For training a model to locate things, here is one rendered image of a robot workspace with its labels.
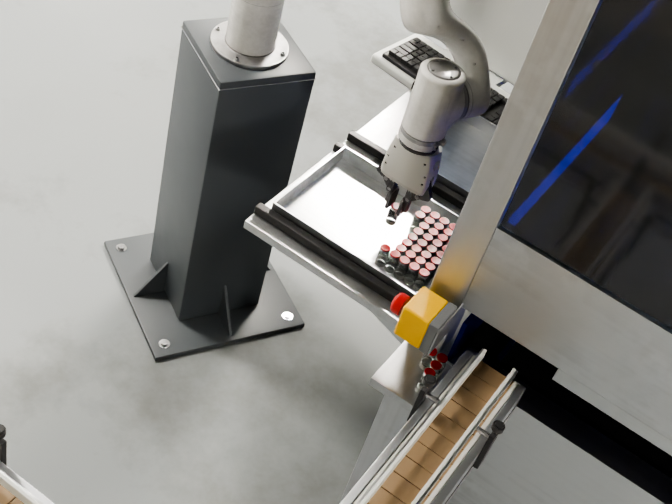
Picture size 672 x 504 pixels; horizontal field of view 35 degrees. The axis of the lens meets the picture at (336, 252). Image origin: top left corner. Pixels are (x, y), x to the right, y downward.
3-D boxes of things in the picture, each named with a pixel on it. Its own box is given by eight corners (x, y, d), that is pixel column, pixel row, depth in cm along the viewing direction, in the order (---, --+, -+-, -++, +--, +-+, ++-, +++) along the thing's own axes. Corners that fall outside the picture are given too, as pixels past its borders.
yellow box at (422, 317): (446, 333, 186) (458, 306, 181) (426, 356, 181) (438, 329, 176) (411, 310, 188) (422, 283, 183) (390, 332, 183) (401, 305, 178)
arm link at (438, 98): (435, 109, 196) (393, 115, 192) (456, 51, 187) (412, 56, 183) (458, 138, 192) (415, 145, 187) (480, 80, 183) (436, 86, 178)
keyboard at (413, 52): (533, 121, 265) (536, 114, 264) (502, 141, 256) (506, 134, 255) (413, 40, 280) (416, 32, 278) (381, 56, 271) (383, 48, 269)
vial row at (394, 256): (436, 230, 216) (442, 215, 213) (391, 275, 204) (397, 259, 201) (427, 225, 217) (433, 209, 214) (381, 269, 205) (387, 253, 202)
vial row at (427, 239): (445, 236, 216) (451, 220, 213) (400, 281, 204) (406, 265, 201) (436, 231, 216) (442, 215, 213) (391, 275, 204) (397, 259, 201)
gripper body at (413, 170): (453, 141, 194) (436, 186, 202) (408, 114, 197) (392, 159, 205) (433, 159, 189) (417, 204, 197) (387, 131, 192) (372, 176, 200)
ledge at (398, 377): (468, 385, 192) (471, 378, 191) (433, 429, 183) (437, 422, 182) (404, 343, 196) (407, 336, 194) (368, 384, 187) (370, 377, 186)
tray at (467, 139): (585, 191, 237) (591, 180, 235) (537, 249, 220) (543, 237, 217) (459, 118, 246) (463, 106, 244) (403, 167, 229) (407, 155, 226)
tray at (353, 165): (474, 240, 217) (479, 228, 215) (410, 307, 200) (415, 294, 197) (341, 157, 227) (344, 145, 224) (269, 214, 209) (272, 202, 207)
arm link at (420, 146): (455, 130, 193) (451, 143, 195) (416, 107, 196) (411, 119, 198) (433, 150, 188) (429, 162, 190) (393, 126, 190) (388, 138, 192)
